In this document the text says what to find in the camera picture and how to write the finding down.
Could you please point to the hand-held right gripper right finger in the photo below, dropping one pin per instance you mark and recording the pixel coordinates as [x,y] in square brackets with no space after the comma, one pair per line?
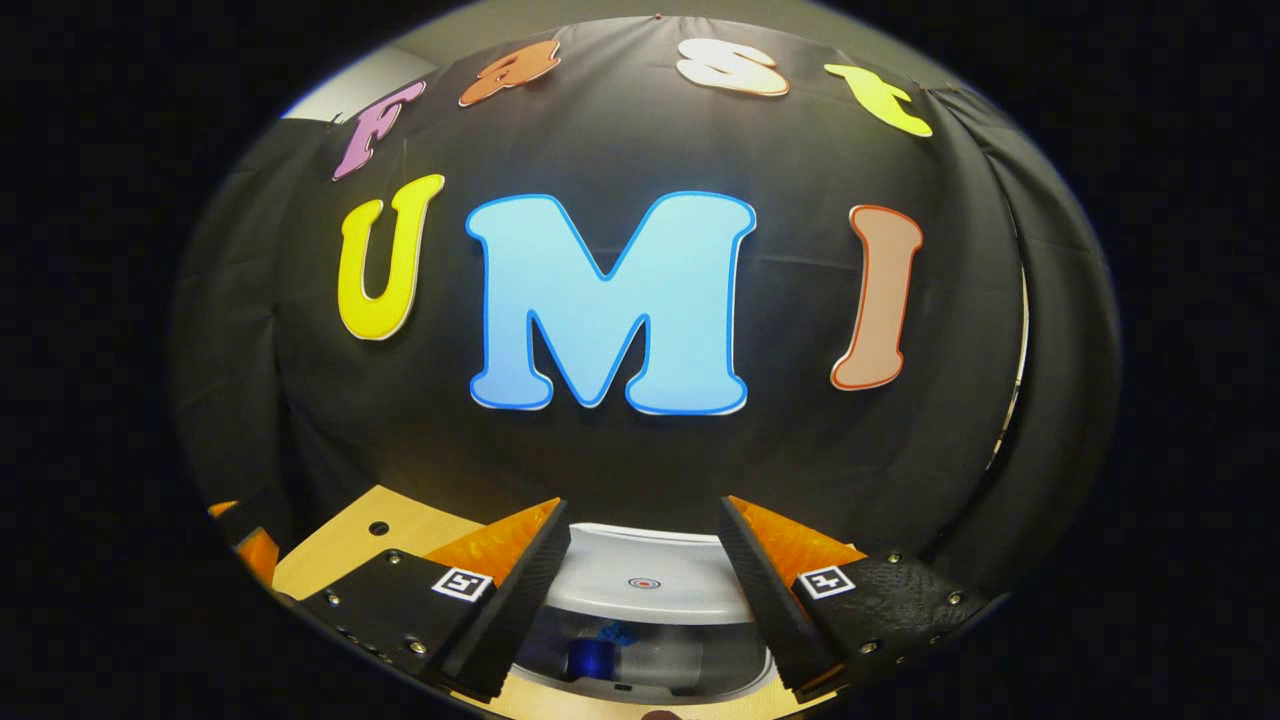
[765,600]

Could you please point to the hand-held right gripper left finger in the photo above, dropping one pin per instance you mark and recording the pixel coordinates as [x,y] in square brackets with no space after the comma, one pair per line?
[520,600]

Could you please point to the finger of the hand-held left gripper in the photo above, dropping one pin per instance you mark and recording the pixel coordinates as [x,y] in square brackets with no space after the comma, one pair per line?
[224,509]
[260,555]

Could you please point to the blue pop can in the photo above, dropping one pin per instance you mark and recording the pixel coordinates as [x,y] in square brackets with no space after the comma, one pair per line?
[588,660]

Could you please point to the blue paper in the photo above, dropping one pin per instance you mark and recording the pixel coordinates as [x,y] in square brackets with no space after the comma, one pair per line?
[612,633]

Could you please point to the white desktop garbage bin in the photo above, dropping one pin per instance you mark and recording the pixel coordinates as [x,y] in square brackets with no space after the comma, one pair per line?
[650,560]

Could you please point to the wooden desktop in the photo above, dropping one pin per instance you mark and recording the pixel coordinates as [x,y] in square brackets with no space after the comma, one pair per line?
[340,545]

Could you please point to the black backdrop cloth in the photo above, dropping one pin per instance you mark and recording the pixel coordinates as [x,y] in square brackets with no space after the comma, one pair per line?
[600,450]

